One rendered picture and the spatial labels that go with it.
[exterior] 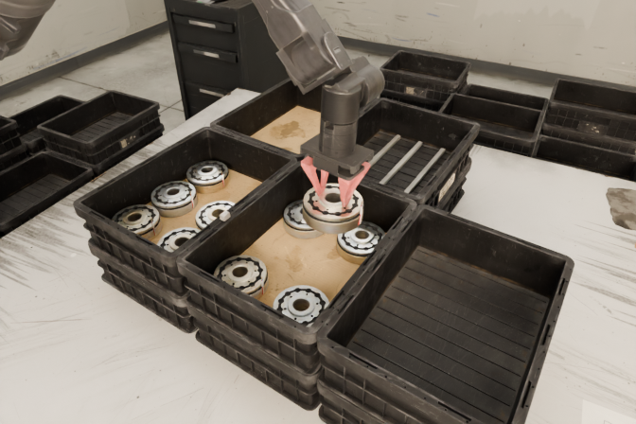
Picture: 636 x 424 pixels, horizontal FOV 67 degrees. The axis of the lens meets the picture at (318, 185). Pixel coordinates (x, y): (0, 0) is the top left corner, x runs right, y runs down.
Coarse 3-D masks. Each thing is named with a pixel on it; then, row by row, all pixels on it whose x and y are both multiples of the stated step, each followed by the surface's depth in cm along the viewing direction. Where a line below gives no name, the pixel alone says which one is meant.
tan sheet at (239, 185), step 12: (228, 168) 127; (240, 180) 123; (252, 180) 123; (216, 192) 119; (228, 192) 119; (240, 192) 119; (204, 204) 115; (180, 216) 111; (192, 216) 111; (168, 228) 108; (156, 240) 105
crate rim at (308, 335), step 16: (288, 176) 108; (336, 176) 107; (384, 192) 102; (240, 208) 98; (224, 224) 94; (400, 224) 94; (208, 240) 91; (384, 240) 90; (368, 256) 86; (192, 272) 83; (208, 288) 83; (224, 288) 80; (352, 288) 81; (240, 304) 79; (256, 304) 78; (336, 304) 78; (272, 320) 76; (288, 320) 75; (320, 320) 75; (304, 336) 73
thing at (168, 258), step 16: (208, 128) 125; (176, 144) 118; (256, 144) 118; (288, 160) 113; (272, 176) 107; (96, 192) 102; (256, 192) 102; (80, 208) 98; (96, 224) 97; (112, 224) 94; (208, 224) 94; (128, 240) 92; (144, 240) 90; (192, 240) 90; (160, 256) 87; (176, 256) 87
